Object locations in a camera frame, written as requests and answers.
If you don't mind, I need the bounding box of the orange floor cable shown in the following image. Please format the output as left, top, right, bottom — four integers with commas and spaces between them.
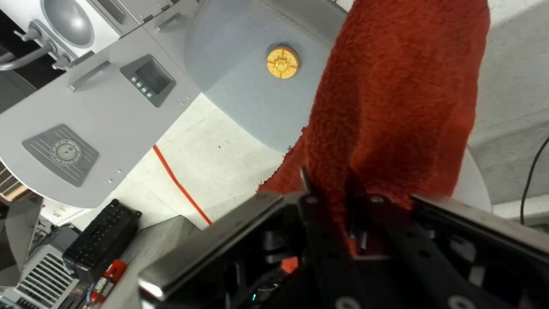
149, 143, 214, 227

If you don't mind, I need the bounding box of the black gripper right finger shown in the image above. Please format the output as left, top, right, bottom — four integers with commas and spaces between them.
365, 195, 499, 309

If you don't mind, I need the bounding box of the white vent grille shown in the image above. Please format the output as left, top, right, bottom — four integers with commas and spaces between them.
10, 244, 79, 309

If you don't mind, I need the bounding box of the yellow round disc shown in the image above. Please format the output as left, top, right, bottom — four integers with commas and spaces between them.
264, 44, 302, 81

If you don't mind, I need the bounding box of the red terry cloth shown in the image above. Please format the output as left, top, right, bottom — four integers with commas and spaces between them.
255, 0, 492, 243

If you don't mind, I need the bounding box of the grey toy faucet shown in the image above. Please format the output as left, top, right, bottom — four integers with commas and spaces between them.
0, 20, 58, 74

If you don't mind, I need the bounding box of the thin black cable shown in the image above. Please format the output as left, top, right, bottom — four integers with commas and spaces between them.
518, 136, 549, 227

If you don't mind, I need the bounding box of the red white marker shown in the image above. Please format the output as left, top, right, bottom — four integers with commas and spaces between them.
85, 258, 128, 306

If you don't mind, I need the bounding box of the metal sink bowl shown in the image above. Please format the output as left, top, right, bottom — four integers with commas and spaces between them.
37, 0, 97, 50

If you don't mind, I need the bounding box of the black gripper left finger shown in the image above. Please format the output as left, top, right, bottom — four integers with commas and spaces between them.
296, 167, 353, 309

